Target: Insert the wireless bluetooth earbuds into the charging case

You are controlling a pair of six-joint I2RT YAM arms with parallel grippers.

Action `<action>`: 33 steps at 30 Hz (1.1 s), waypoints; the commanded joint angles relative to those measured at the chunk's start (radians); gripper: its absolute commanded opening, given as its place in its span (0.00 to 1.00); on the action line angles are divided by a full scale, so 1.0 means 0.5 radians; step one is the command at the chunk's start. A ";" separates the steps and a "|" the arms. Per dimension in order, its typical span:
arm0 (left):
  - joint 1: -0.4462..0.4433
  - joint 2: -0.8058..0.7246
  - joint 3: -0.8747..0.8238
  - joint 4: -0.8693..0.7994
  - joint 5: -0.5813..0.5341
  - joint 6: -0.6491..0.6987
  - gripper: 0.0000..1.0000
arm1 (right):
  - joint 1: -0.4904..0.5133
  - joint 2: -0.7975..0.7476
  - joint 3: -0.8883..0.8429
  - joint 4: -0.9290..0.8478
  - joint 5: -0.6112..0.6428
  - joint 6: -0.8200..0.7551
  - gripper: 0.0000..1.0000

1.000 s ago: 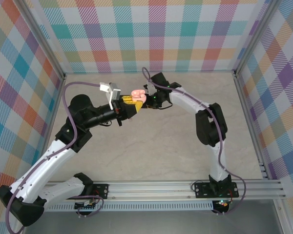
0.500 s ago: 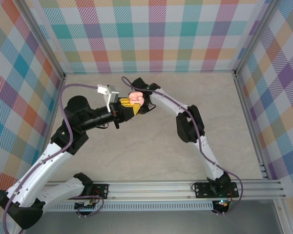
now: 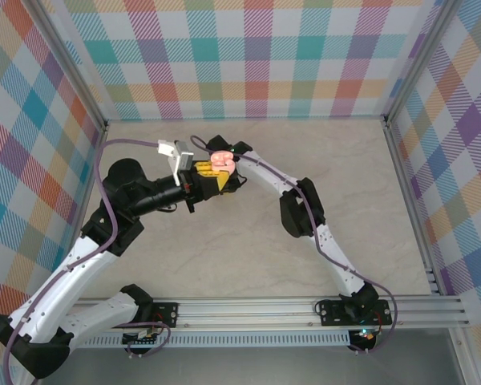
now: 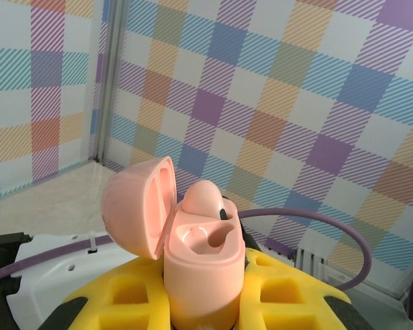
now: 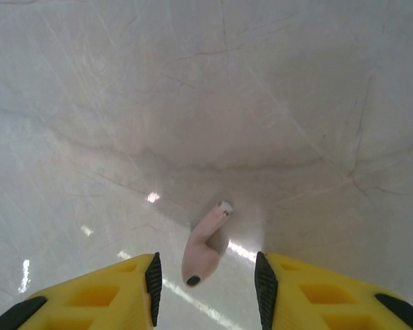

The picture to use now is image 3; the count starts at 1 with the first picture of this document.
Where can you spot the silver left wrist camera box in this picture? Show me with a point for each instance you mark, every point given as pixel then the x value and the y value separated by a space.
pixel 184 154

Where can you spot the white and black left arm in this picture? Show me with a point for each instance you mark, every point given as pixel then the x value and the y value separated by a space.
pixel 84 264

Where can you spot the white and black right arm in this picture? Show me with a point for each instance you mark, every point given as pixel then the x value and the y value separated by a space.
pixel 336 256

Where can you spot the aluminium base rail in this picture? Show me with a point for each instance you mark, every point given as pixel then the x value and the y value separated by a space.
pixel 244 313

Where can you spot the aluminium frame post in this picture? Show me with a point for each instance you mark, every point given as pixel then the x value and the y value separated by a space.
pixel 463 361
pixel 70 68
pixel 421 60

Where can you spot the pink earbud charging case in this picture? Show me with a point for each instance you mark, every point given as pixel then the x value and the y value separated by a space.
pixel 224 160

